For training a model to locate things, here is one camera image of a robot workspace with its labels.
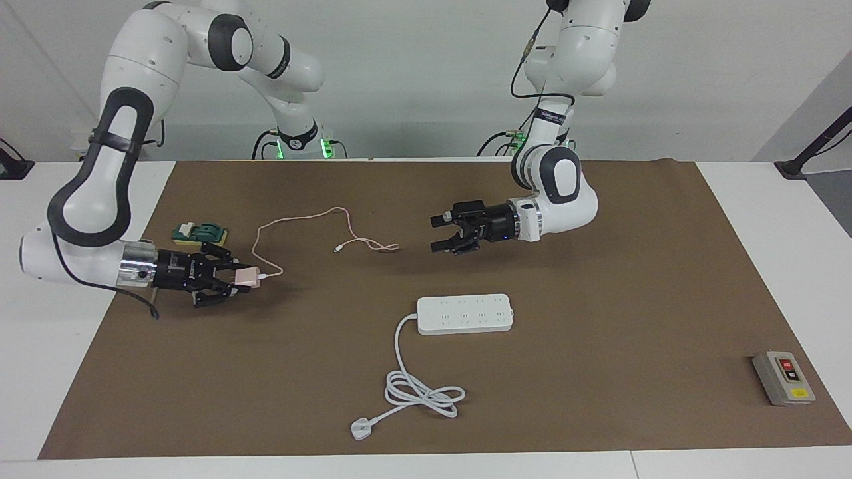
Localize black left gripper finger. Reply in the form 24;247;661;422
430;226;482;257
430;199;486;230

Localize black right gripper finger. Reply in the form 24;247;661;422
198;241;258;274
193;281;253;309

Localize pink charging cable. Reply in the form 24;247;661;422
251;206;401;279

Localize white power strip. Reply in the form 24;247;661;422
417;293;515;336

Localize white box yellow labels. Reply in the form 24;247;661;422
69;129;95;162

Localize brown table mat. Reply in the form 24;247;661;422
38;158;852;460

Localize black stand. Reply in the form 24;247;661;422
775;106;852;180

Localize green knife switch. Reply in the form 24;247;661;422
172;222;228;247

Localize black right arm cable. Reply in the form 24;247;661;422
50;230;161;321

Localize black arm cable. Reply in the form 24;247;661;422
50;230;161;321
511;7;577;101

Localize black left base cable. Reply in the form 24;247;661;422
476;110;538;158

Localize black base cable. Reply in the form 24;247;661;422
251;130;279;160
476;110;538;158

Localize black right base cable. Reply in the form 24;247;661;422
251;130;279;160

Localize white power strip cord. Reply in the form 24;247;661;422
369;313;467;428

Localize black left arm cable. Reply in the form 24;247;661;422
511;7;577;101

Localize black clamp bracket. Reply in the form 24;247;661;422
0;138;35;180

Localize grey on-off switch box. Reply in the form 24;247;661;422
752;351;817;407

